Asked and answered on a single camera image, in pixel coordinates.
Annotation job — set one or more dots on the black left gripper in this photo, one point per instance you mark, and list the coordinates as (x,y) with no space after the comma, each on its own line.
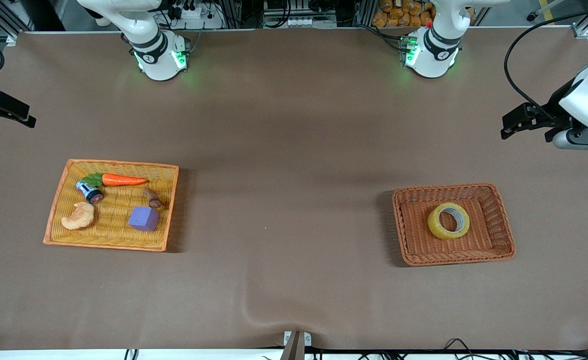
(553,106)

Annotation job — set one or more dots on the yellow tape roll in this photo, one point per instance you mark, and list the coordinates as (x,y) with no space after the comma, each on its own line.
(436,225)

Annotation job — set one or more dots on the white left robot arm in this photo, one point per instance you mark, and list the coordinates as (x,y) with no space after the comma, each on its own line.
(433,50)

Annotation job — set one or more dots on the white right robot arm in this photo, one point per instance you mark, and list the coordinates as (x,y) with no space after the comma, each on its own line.
(156,47)

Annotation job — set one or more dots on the small blue battery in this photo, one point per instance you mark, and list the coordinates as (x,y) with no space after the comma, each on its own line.
(88,190)

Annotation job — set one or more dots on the toy croissant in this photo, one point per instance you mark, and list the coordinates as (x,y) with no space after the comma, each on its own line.
(80,217)

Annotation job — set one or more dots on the orange toy carrot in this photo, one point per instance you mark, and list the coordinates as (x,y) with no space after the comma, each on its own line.
(124,180)

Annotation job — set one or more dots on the brown wicker basket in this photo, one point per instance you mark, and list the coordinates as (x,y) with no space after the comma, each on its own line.
(473,245)

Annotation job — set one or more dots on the yellow wicker tray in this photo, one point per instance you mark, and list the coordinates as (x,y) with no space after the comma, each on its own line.
(109,235)

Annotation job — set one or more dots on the brown toy mushroom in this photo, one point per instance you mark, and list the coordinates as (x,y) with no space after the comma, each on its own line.
(152,198)

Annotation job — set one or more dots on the orange snack bags pile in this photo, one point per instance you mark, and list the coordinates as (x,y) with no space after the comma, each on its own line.
(401,14)

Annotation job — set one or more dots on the purple foam cube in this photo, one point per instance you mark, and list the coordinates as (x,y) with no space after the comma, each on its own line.
(144,218)

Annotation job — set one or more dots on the white power strip with plugs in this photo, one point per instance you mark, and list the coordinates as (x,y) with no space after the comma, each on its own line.
(199,15)

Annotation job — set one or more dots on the white empty power strip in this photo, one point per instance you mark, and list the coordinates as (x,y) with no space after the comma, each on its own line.
(304,22)

